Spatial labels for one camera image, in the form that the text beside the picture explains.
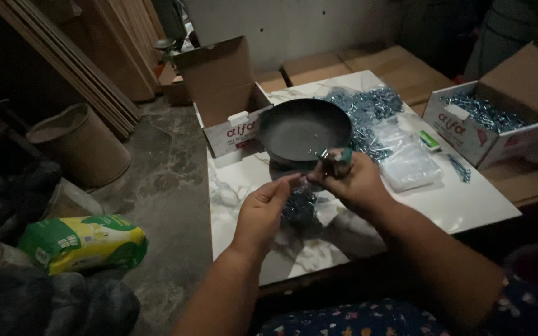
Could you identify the person's left hand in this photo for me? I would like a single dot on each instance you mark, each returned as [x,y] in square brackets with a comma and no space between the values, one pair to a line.
[260,212]

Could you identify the person's right hand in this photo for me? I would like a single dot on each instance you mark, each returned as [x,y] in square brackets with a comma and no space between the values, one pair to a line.
[355,184]

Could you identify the person's right fingers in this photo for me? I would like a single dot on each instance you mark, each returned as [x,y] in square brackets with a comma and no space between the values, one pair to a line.
[332,168]

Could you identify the clear bag of screws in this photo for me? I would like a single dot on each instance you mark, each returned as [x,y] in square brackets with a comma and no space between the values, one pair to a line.
[299,207]

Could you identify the black round weighing pan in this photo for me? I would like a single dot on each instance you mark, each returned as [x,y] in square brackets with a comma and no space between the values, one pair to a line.
[304,128]

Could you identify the heap of loose silver screws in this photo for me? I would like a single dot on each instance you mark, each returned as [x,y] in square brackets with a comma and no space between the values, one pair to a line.
[367,112]

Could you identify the white marble tile slab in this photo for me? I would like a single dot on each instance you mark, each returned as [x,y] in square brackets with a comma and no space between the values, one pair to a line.
[390,205]

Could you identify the stack of clear plastic bags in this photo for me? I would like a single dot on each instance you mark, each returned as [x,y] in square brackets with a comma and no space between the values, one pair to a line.
[407,156]

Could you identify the small green white box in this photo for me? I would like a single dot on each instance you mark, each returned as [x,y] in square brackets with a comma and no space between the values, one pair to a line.
[429,140]

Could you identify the brown cardboard boxes row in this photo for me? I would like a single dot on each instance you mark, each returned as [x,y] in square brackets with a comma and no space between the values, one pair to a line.
[357,67]

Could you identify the empty open white carton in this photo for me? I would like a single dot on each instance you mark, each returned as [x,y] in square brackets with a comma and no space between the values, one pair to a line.
[227,98]

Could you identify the small bunch of screws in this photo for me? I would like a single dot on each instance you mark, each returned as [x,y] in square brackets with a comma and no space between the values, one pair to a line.
[459,167]

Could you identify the white carton full of screws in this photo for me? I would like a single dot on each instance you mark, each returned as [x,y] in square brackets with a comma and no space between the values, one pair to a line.
[493,116]

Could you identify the person's floral clothing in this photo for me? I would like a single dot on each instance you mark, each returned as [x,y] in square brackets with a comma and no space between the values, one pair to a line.
[413,317]

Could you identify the small metal stand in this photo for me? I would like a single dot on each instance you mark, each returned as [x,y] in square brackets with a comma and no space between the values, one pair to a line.
[166,49]

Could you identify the brown cardboard drum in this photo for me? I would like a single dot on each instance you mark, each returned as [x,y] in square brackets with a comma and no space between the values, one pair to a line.
[80,144]

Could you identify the green yellow sack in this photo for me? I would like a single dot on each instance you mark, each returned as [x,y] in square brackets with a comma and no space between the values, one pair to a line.
[82,242]

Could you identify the leaning wooden boards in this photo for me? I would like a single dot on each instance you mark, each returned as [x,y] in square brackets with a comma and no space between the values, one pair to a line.
[82,60]

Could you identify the dark cloth bundle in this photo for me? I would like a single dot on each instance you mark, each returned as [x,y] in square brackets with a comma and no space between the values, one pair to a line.
[40,298]

